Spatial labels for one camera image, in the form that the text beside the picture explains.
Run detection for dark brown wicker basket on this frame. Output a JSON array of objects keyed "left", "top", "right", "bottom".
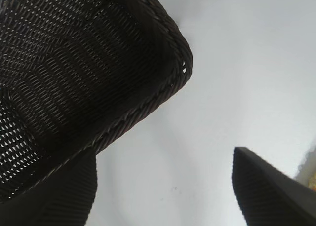
[{"left": 0, "top": 0, "right": 194, "bottom": 203}]

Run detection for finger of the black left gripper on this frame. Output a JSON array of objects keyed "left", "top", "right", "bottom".
[
  {"left": 230, "top": 146, "right": 316, "bottom": 226},
  {"left": 0, "top": 151, "right": 100, "bottom": 226}
]

